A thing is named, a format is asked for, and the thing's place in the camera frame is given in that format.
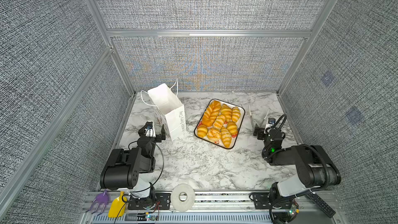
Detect white slotted bread tongs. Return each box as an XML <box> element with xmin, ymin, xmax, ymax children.
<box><xmin>248</xmin><ymin>104</ymin><xmax>269</xmax><ymax>133</ymax></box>

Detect white paper gift bag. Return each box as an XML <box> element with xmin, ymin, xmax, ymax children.
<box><xmin>140</xmin><ymin>79</ymin><xmax>187</xmax><ymax>141</ymax></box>

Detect fake croissant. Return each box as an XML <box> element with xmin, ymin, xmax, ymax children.
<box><xmin>227</xmin><ymin>121</ymin><xmax>238</xmax><ymax>137</ymax></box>
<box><xmin>220</xmin><ymin>104</ymin><xmax>232</xmax><ymax>122</ymax></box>
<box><xmin>197</xmin><ymin>124</ymin><xmax>208</xmax><ymax>138</ymax></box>
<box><xmin>231</xmin><ymin>106</ymin><xmax>241</xmax><ymax>123</ymax></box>
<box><xmin>221</xmin><ymin>127</ymin><xmax>232</xmax><ymax>148</ymax></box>

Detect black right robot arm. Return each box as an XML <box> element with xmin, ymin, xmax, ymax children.
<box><xmin>254</xmin><ymin>124</ymin><xmax>342</xmax><ymax>203</ymax></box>

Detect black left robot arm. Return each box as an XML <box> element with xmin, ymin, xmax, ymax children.
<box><xmin>99</xmin><ymin>121</ymin><xmax>166</xmax><ymax>203</ymax></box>

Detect round fake bread bottom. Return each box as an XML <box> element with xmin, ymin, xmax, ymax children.
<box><xmin>207</xmin><ymin>128</ymin><xmax>221</xmax><ymax>142</ymax></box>

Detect fake bread roll centre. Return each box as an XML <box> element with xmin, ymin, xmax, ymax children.
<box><xmin>213</xmin><ymin>114</ymin><xmax>226</xmax><ymax>130</ymax></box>

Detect long braided fake bread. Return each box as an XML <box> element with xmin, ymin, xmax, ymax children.
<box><xmin>202</xmin><ymin>100</ymin><xmax>221</xmax><ymax>127</ymax></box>

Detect white tray with black rim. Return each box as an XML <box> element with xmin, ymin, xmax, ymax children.
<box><xmin>194</xmin><ymin>99</ymin><xmax>245</xmax><ymax>149</ymax></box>

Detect white tape roll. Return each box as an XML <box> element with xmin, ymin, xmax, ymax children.
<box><xmin>171</xmin><ymin>184</ymin><xmax>195</xmax><ymax>212</ymax></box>

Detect black remote control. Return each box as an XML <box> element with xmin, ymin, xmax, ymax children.
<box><xmin>306</xmin><ymin>193</ymin><xmax>336</xmax><ymax>218</ymax></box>

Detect yellow plastic scoop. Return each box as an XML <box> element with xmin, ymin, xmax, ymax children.
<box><xmin>108</xmin><ymin>191</ymin><xmax>127</xmax><ymax>220</ymax></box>

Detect purple plastic fork toy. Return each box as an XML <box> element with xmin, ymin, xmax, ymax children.
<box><xmin>86</xmin><ymin>189</ymin><xmax>110</xmax><ymax>215</ymax></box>

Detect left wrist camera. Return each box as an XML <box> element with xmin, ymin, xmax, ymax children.
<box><xmin>145</xmin><ymin>125</ymin><xmax>156</xmax><ymax>138</ymax></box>

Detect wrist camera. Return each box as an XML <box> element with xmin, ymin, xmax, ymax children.
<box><xmin>264</xmin><ymin>118</ymin><xmax>276</xmax><ymax>133</ymax></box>
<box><xmin>145</xmin><ymin>125</ymin><xmax>156</xmax><ymax>138</ymax></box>

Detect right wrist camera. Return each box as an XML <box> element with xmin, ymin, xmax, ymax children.
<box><xmin>264</xmin><ymin>118</ymin><xmax>276</xmax><ymax>133</ymax></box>

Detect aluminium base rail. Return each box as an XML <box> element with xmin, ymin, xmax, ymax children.
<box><xmin>78</xmin><ymin>190</ymin><xmax>349</xmax><ymax>224</ymax></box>

